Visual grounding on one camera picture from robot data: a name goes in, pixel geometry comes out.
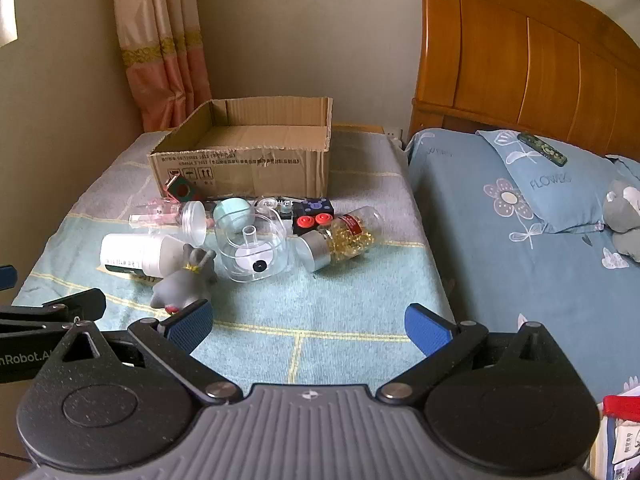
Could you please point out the grey plush toy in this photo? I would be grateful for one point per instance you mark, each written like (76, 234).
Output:
(622, 210)

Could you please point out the red cloth item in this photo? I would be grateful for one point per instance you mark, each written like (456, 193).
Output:
(622, 406)

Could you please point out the pink and beige curtain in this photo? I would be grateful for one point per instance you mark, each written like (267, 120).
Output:
(160, 35)

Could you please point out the wooden headboard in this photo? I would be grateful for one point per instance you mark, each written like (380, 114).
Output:
(500, 50)

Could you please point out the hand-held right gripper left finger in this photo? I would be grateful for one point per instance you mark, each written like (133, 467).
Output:
(192, 325)

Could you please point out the large clear plastic container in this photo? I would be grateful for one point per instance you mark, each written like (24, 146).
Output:
(260, 250)

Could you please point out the cardboard box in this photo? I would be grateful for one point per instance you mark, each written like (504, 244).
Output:
(250, 170)

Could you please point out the yellow capsule bottle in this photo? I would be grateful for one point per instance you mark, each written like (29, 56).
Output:
(345, 237)

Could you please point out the dark remote control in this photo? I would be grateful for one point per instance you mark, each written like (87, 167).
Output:
(542, 149)

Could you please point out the mint green round case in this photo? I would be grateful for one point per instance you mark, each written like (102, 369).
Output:
(231, 212)

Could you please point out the clear pink tube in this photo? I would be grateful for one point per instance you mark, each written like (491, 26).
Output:
(155, 216)

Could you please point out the black cube with red buttons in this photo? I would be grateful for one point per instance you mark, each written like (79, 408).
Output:
(312, 215)

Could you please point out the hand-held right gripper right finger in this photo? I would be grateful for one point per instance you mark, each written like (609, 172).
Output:
(425, 327)

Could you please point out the small clear plastic cup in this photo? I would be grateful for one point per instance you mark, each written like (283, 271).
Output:
(195, 222)

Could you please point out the grey mouse toy figure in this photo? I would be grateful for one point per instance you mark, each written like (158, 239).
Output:
(182, 285)

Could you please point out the white pill bottle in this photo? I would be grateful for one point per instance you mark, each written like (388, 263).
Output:
(132, 255)

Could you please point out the small clear bottle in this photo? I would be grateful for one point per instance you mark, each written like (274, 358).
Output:
(274, 205)

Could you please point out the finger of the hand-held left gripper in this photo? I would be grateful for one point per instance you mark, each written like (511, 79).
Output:
(75, 302)
(7, 277)

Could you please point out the light blue striped towel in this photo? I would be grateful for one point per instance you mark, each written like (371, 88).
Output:
(320, 305)

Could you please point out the small red green cube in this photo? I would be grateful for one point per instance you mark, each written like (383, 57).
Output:
(180, 190)

